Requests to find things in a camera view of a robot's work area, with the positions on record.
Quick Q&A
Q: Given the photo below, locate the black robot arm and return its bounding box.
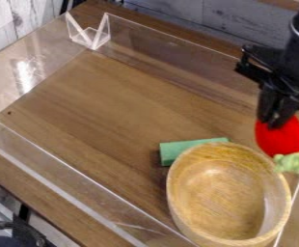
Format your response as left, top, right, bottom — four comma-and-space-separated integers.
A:
235, 12, 299, 128

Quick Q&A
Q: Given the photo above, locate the green rectangular block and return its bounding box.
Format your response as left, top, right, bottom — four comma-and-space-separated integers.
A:
158, 137, 228, 167

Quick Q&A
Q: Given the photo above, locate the black clamp base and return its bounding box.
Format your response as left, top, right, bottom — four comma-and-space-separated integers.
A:
12, 205, 56, 247

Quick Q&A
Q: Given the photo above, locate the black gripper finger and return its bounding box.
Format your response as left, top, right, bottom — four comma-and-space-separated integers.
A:
272, 95, 299, 128
256, 87, 279, 124

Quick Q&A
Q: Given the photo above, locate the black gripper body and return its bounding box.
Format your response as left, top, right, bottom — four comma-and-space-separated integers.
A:
233, 42, 299, 112

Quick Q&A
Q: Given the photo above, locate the wooden bowl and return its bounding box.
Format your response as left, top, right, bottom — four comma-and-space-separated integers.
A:
166, 142, 291, 247

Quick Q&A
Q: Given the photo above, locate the red felt strawberry toy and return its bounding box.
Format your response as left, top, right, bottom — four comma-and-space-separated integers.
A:
255, 116, 299, 175

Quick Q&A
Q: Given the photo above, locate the clear acrylic front wall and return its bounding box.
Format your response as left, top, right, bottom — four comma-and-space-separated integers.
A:
0, 124, 196, 247

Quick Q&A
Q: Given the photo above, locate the clear acrylic corner bracket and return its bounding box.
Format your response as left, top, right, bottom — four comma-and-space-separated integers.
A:
64, 13, 110, 50

